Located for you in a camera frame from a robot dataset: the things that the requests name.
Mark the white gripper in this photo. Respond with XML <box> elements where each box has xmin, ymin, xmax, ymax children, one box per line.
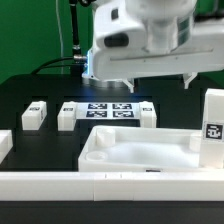
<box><xmin>91</xmin><ymin>23</ymin><xmax>224</xmax><ymax>93</ymax></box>

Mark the white thin cable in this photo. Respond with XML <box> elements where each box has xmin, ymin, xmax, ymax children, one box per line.
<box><xmin>55</xmin><ymin>0</ymin><xmax>65</xmax><ymax>75</ymax></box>

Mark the white block left edge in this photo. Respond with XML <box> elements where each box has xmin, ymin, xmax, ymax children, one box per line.
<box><xmin>0</xmin><ymin>130</ymin><xmax>13</xmax><ymax>164</ymax></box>

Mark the black cable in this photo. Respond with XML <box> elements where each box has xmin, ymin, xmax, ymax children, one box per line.
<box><xmin>30</xmin><ymin>0</ymin><xmax>88</xmax><ymax>76</ymax></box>

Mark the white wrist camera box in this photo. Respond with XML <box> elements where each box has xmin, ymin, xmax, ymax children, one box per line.
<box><xmin>93</xmin><ymin>0</ymin><xmax>147</xmax><ymax>49</ymax></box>

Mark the white desk top tray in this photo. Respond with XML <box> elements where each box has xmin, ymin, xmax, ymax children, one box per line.
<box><xmin>78</xmin><ymin>126</ymin><xmax>211</xmax><ymax>172</ymax></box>

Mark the fiducial marker sheet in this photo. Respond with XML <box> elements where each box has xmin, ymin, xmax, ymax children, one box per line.
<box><xmin>76</xmin><ymin>102</ymin><xmax>140</xmax><ymax>120</ymax></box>

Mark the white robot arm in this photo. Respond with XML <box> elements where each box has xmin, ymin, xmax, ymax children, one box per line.
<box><xmin>83</xmin><ymin>0</ymin><xmax>224</xmax><ymax>89</ymax></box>

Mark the white front barrier wall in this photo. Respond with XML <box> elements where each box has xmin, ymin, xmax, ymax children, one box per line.
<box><xmin>0</xmin><ymin>172</ymin><xmax>224</xmax><ymax>201</ymax></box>

